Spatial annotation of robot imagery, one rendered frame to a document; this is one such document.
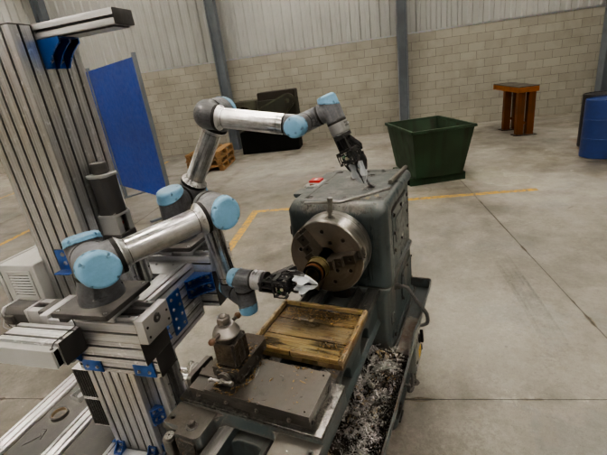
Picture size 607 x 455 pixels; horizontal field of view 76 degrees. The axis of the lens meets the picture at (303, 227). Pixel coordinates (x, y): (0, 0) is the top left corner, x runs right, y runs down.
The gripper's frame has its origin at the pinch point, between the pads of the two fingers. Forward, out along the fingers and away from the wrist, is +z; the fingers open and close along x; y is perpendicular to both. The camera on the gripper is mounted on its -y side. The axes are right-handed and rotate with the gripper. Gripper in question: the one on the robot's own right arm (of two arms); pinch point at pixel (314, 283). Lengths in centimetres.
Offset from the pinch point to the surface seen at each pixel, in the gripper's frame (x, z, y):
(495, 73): 13, 63, -1076
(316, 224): 14.9, -5.6, -19.3
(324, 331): -19.1, 2.3, 2.1
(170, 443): -20, -22, 58
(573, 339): -107, 108, -138
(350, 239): 9.1, 8.0, -19.4
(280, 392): -10.6, 5.1, 40.8
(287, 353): -18.2, -5.3, 17.6
